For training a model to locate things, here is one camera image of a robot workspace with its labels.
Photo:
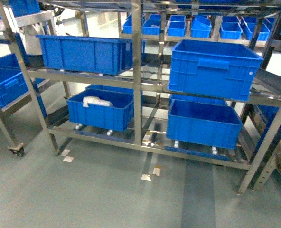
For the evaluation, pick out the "blue bin lower left shelf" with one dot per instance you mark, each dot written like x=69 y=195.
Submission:
x=114 y=116

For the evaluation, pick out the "blue bin shelf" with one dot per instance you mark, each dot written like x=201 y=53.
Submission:
x=114 y=116
x=110 y=56
x=204 y=124

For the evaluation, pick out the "blue bin lower right shelf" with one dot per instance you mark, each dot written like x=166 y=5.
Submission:
x=204 y=124

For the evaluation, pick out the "stainless steel shelf rack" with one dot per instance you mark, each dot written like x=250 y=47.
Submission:
x=155 y=27

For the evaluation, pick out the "blue bin upper left shelf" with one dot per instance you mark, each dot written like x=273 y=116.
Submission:
x=110 y=56

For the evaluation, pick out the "blue crate upper right shelf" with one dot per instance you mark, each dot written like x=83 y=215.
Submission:
x=214 y=69

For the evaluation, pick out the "white plastic bag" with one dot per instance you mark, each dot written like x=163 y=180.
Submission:
x=93 y=100

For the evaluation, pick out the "blue crate on cart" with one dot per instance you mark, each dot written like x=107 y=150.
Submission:
x=12 y=82

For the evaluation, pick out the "steel cart left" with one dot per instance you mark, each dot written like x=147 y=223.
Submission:
x=20 y=22

